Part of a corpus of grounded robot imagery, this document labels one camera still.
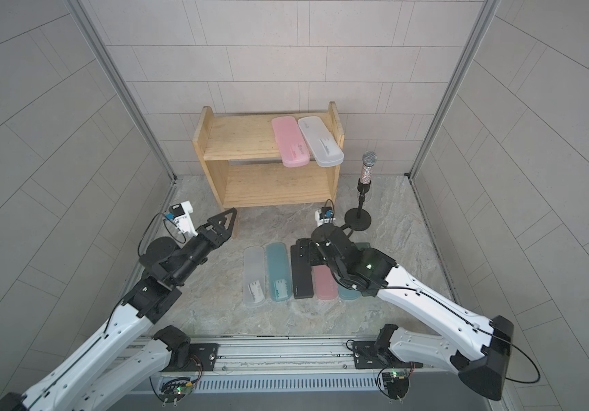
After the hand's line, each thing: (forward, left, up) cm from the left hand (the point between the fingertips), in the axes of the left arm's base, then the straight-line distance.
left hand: (237, 215), depth 66 cm
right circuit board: (-33, -43, -32) cm, 63 cm away
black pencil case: (-2, -17, -29) cm, 33 cm away
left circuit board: (-35, +16, -30) cm, 49 cm away
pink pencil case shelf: (-7, -25, -28) cm, 38 cm away
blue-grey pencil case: (-10, -32, -30) cm, 44 cm away
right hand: (-3, -18, -10) cm, 21 cm away
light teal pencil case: (-6, -10, -29) cm, 31 cm away
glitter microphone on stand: (+18, -39, -27) cm, 51 cm away
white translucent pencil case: (-4, -1, -31) cm, 31 cm away
